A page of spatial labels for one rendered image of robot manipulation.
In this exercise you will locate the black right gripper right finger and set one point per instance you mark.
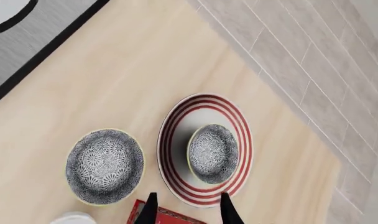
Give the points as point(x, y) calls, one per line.
point(230, 211)

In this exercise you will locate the red printed box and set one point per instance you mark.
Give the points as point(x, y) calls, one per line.
point(173, 215)

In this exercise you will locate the small black patterned bowl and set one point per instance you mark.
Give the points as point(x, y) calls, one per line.
point(212, 154)

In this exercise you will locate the large black patterned bowl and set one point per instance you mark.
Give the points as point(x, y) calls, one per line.
point(104, 163)

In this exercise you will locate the grey rug with black border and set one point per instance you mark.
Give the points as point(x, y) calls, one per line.
point(24, 44)

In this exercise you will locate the white plate with red rings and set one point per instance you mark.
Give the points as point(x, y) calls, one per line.
point(176, 149)

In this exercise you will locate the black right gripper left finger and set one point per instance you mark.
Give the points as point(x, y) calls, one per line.
point(150, 210)

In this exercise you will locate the white round cup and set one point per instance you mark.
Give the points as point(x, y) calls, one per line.
point(71, 219)

